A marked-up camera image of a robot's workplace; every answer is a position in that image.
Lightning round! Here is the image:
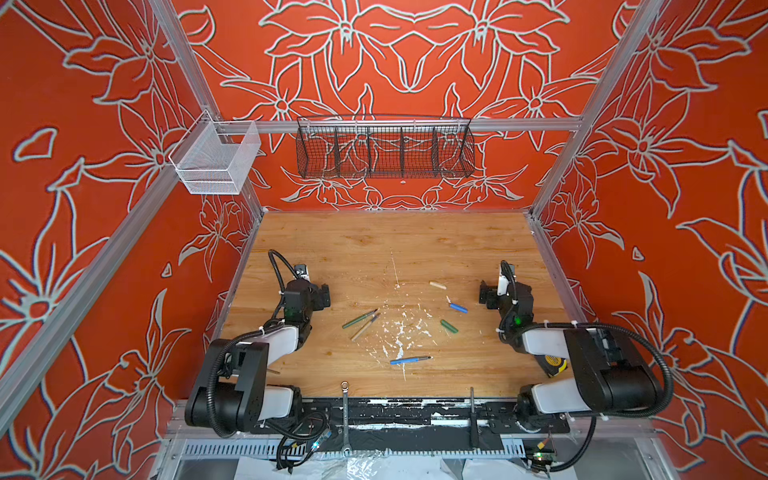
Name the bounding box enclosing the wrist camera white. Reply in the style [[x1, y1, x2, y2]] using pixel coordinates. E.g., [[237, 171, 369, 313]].
[[293, 264, 311, 281], [496, 267, 510, 297]]

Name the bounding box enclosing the grey slotted cable duct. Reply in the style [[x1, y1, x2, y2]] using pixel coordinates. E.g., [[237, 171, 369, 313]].
[[177, 437, 526, 460]]

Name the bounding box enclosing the yellow black tape measure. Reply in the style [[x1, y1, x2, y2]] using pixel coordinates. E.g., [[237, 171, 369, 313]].
[[543, 355, 568, 378]]

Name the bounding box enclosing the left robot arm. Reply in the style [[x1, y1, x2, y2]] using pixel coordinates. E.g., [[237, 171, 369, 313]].
[[184, 249, 331, 438]]

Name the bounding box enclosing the black wire basket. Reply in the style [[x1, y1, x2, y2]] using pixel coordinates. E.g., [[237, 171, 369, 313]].
[[295, 114, 476, 180]]

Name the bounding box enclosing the blue pen cap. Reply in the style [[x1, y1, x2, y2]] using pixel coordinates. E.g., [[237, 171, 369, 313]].
[[446, 297, 469, 314]]

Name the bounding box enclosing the black clamp bar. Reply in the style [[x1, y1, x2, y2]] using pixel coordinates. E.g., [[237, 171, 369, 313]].
[[469, 387, 480, 451]]

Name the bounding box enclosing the black mounting base plate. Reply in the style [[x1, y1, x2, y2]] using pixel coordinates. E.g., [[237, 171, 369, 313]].
[[249, 395, 571, 455]]

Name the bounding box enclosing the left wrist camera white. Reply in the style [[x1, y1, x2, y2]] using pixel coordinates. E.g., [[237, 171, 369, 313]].
[[293, 264, 311, 281]]

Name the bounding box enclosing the silver wrench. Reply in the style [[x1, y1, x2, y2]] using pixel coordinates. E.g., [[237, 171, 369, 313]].
[[340, 381, 352, 456]]

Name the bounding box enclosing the green pen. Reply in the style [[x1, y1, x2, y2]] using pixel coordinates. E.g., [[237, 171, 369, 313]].
[[342, 308, 379, 329]]

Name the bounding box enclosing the clear plastic bin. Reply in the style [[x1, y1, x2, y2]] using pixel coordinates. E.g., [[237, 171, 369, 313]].
[[169, 110, 262, 195]]

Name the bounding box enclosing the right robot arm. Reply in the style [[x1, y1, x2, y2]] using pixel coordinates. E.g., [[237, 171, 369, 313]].
[[479, 260, 674, 430]]

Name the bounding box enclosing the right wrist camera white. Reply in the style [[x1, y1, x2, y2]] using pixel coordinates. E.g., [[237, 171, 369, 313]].
[[496, 267, 510, 297]]

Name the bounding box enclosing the green pen cap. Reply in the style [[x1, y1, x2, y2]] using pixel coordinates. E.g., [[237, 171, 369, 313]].
[[440, 319, 459, 334]]

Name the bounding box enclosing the blue pen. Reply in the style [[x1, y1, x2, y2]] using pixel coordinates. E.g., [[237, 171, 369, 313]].
[[389, 356, 433, 366]]

